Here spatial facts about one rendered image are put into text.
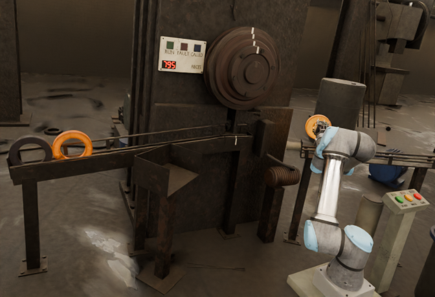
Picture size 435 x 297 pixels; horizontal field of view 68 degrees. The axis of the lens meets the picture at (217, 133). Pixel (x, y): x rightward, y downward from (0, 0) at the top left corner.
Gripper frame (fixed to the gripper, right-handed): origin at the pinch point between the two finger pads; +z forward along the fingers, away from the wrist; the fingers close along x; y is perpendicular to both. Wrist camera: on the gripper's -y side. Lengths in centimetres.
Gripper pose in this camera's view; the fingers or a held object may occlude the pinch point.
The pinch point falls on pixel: (318, 124)
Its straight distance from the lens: 210.8
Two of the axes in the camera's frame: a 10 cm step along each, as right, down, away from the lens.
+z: 1.9, -5.1, 8.4
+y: 0.8, -8.4, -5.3
